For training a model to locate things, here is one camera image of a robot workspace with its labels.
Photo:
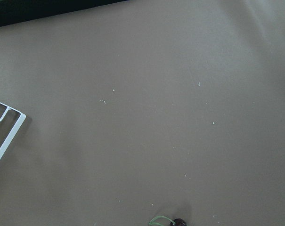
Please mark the dark cherry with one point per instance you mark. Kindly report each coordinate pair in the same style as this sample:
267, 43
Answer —
172, 222

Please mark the white cup rack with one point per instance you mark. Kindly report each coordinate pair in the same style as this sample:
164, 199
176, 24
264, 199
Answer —
11, 121

